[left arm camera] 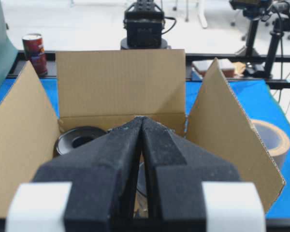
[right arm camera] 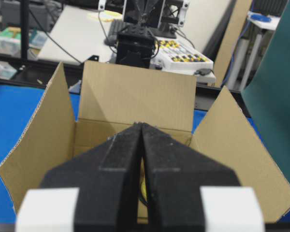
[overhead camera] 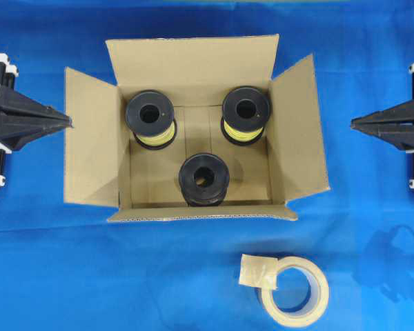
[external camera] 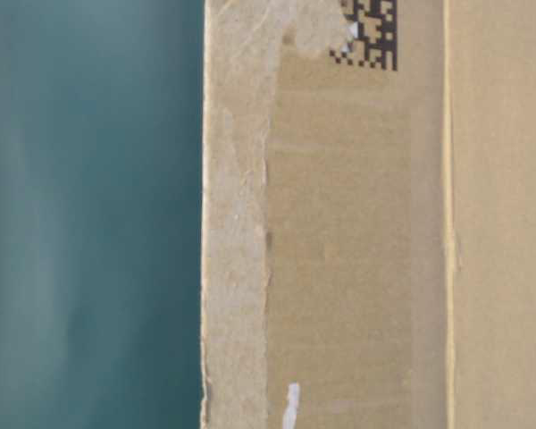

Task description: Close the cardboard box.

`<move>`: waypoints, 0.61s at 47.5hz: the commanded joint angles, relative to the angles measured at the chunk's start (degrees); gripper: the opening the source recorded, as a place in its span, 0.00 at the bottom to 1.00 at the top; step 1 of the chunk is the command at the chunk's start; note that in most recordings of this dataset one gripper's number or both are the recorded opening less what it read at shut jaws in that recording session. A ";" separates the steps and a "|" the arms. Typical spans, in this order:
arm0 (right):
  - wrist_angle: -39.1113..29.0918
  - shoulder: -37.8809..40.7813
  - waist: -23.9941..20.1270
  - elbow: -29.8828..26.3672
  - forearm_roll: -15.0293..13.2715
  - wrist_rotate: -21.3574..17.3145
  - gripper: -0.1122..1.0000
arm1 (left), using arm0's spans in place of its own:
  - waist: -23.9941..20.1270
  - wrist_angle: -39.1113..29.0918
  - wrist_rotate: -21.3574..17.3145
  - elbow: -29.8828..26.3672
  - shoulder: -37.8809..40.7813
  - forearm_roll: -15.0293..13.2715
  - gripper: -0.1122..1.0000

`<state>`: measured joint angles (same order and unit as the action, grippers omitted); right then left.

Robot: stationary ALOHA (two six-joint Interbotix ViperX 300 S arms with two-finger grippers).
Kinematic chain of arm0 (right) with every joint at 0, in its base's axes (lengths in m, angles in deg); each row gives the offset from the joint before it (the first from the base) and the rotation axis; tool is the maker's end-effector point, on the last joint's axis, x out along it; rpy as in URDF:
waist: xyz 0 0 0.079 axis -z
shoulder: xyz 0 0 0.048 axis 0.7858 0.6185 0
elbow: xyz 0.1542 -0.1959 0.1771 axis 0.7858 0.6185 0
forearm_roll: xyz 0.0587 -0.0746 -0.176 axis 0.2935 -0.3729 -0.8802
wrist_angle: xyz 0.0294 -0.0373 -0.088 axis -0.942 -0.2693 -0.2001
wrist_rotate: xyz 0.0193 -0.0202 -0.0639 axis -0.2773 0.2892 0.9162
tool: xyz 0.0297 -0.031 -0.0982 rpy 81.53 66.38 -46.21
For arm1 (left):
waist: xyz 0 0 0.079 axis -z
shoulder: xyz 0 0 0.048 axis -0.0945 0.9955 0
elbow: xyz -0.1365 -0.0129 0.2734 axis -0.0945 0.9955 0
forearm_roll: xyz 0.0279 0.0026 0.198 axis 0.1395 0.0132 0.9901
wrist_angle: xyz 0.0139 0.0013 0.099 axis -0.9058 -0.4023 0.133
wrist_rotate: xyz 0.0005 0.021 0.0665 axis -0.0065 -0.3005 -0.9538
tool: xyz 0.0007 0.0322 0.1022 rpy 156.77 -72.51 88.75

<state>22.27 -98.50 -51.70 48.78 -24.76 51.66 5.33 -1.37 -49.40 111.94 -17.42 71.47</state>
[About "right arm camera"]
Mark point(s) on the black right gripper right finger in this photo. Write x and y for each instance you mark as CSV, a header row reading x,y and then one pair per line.
x,y
189,192

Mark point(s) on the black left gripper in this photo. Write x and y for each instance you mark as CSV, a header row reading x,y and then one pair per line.
x,y
135,46

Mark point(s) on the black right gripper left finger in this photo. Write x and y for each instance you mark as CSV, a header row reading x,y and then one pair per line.
x,y
95,192

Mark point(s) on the brown cardboard box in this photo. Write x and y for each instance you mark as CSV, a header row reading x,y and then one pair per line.
x,y
114,97

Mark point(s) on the yellow green item inside box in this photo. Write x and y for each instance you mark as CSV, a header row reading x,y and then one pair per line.
x,y
142,185

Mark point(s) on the leaning brown cardboard sheet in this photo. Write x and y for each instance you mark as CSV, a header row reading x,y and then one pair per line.
x,y
229,41

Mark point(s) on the clear plastic parts box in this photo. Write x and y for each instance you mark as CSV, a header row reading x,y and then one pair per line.
x,y
10,40

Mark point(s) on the white control pendant with buttons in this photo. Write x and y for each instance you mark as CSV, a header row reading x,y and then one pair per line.
x,y
175,55

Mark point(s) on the white side table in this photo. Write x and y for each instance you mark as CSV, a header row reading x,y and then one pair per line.
x,y
76,36

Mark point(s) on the black vertical pole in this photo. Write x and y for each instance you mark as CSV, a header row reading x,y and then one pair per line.
x,y
24,22

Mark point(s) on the dark green board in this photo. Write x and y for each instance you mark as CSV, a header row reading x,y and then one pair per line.
x,y
267,97

